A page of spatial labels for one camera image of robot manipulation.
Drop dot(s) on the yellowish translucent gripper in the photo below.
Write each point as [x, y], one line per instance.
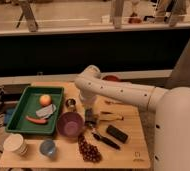
[89, 115]

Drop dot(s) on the purple bowl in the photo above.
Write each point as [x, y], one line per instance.
[70, 124]

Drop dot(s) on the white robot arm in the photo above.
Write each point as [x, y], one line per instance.
[171, 108]

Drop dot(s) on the orange-brown bowl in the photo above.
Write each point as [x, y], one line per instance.
[111, 78]

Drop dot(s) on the small dark metal object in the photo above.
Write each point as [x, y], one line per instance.
[91, 123]

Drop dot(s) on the small metal cup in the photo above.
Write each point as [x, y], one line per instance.
[71, 104]

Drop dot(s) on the black rectangular case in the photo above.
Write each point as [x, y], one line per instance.
[116, 133]

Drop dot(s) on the bunch of dark grapes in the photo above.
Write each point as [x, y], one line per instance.
[89, 152]

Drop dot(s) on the grey folded cloth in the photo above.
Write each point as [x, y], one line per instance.
[46, 112]

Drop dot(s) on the orange peach fruit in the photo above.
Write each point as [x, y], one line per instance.
[45, 100]

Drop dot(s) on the blue glass cup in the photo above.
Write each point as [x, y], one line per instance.
[48, 148]

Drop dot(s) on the green plastic tray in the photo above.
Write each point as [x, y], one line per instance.
[29, 104]

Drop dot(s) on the white paper cup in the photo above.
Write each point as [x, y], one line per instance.
[15, 143]

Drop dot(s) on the black handled tool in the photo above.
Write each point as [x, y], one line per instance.
[106, 141]

